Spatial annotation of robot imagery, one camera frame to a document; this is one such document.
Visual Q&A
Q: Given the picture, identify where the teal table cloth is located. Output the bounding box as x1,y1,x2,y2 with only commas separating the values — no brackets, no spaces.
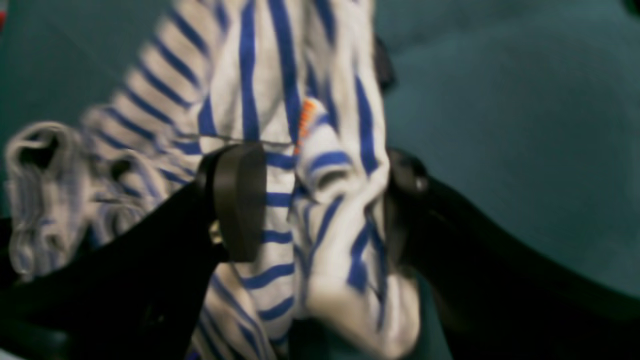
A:
0,0,640,360

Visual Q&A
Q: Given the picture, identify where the blue white striped T-shirt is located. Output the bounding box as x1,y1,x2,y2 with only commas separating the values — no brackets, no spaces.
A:
1,0,421,360

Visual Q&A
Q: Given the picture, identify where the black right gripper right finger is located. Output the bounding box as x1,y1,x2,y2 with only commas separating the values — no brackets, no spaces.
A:
385,148,639,360

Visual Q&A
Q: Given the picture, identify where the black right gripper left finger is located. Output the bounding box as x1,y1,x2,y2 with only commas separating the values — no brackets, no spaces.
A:
1,143,266,360

